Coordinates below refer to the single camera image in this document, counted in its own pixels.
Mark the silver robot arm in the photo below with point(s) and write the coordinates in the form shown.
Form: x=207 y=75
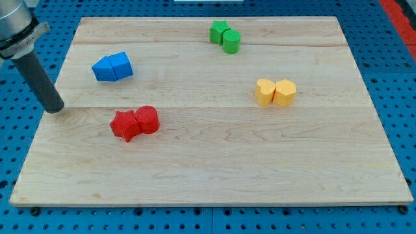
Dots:
x=20 y=29

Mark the wooden board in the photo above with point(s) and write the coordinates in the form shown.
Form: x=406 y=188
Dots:
x=216 y=146

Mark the red cylinder block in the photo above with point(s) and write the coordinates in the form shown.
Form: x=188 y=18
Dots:
x=147 y=118

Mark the yellow heart block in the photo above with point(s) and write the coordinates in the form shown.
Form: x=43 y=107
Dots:
x=264 y=91

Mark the green cylinder block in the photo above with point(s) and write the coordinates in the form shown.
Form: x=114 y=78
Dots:
x=231 y=41

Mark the yellow hexagon block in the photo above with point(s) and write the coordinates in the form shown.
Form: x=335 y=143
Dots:
x=285 y=93

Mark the red star block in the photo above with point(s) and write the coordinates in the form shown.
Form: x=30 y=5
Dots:
x=125 y=125

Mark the green star block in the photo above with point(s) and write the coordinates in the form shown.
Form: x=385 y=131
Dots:
x=217 y=30

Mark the blue cube block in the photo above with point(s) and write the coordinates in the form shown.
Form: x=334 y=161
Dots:
x=121 y=65

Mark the blue triangular block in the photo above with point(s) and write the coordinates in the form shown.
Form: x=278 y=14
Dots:
x=103 y=70

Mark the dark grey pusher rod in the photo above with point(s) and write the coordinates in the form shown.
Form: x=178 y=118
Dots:
x=39 y=82

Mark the red tape strip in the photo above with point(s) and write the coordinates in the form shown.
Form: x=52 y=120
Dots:
x=399 y=14

